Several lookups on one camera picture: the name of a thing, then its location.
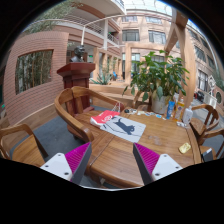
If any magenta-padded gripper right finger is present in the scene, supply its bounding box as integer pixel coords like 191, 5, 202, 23
133, 143, 182, 185

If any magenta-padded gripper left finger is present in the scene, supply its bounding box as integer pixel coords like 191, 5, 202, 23
41, 142, 92, 185

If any grey mouse pad with cat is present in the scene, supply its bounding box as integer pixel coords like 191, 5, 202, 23
100, 116, 146, 143

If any yellow object on table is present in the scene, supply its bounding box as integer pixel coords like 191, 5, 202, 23
179, 143, 191, 154

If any wooden chair bottom left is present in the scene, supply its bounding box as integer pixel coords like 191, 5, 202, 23
0, 124, 48, 167

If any wooden chair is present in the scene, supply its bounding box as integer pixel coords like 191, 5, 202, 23
190, 104, 224, 160
0, 124, 48, 167

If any red and white bag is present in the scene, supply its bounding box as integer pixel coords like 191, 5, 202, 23
90, 110, 119, 128

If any yellow-label bottle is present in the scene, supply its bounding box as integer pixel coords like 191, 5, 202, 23
175, 98, 185, 121

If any wooden armchair left of table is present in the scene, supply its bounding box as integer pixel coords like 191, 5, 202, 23
54, 86, 124, 142

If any white bottle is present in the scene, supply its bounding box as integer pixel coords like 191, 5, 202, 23
182, 106, 193, 124

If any blue bottle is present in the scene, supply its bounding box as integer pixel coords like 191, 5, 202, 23
166, 101, 175, 119

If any wooden chair right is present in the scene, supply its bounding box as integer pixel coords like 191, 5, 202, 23
190, 104, 224, 160

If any potted green plant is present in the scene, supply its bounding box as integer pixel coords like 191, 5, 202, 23
124, 50, 188, 114

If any dark bronze bust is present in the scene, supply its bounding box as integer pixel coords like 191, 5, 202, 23
70, 45, 85, 62

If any dark red wooden pedestal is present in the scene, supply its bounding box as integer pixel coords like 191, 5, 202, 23
57, 62, 95, 114

